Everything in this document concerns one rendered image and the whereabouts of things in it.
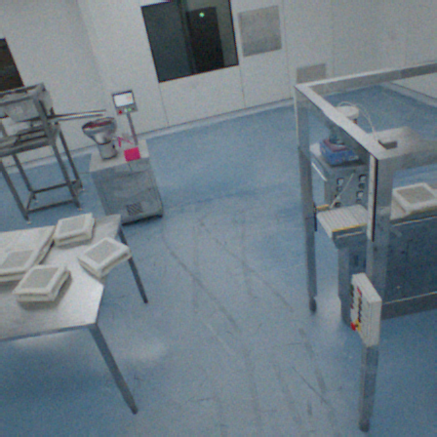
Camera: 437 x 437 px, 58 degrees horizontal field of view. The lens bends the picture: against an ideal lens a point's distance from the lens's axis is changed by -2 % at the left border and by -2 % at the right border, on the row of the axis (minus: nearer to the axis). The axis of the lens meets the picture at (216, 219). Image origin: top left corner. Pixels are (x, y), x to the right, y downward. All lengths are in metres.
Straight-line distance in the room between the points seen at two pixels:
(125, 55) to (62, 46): 0.92
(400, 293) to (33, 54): 5.92
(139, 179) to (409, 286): 2.79
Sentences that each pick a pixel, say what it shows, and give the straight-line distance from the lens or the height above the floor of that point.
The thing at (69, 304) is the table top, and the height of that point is 0.88.
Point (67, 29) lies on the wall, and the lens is 6.85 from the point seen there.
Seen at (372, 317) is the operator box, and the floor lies 1.07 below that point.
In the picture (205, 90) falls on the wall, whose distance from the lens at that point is 7.09.
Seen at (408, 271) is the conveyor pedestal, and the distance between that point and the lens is 2.93.
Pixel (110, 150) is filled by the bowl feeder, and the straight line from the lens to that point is 4.49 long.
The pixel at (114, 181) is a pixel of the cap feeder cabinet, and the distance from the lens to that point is 4.36.
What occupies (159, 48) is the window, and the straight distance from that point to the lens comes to 6.88.
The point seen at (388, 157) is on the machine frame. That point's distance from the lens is 1.45.
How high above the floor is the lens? 2.32
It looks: 32 degrees down
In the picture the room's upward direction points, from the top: 11 degrees counter-clockwise
